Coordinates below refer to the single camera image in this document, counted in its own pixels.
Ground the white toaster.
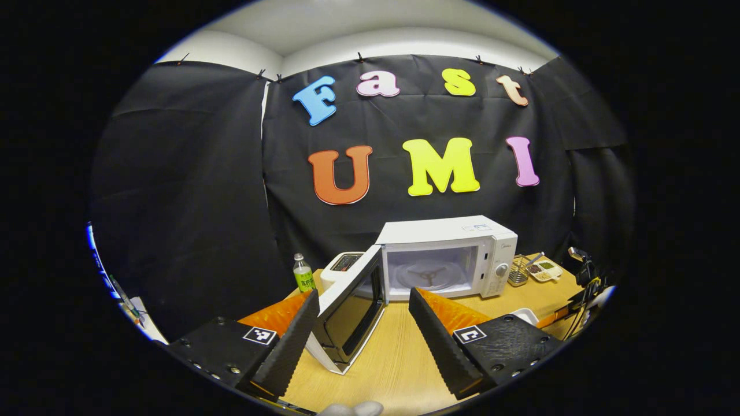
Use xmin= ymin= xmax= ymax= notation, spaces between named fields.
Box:
xmin=320 ymin=252 xmax=365 ymax=292

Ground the white microwave oven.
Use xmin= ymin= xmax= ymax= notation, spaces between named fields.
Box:
xmin=305 ymin=216 xmax=519 ymax=375

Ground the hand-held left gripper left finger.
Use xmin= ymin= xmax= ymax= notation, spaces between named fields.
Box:
xmin=166 ymin=289 xmax=320 ymax=399

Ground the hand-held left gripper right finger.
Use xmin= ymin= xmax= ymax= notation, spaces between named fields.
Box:
xmin=409 ymin=287 xmax=564 ymax=400

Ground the white divided grain dish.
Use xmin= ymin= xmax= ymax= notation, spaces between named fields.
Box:
xmin=527 ymin=258 xmax=563 ymax=283

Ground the metal wire basket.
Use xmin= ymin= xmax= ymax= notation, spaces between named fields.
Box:
xmin=508 ymin=255 xmax=530 ymax=287

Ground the black backdrop cloth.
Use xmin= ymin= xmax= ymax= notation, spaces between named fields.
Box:
xmin=90 ymin=55 xmax=637 ymax=341

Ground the green label drink bottle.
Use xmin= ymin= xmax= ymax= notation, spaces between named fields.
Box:
xmin=293 ymin=253 xmax=316 ymax=293

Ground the glass microwave turntable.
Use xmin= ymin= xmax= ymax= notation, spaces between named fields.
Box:
xmin=395 ymin=260 xmax=463 ymax=292

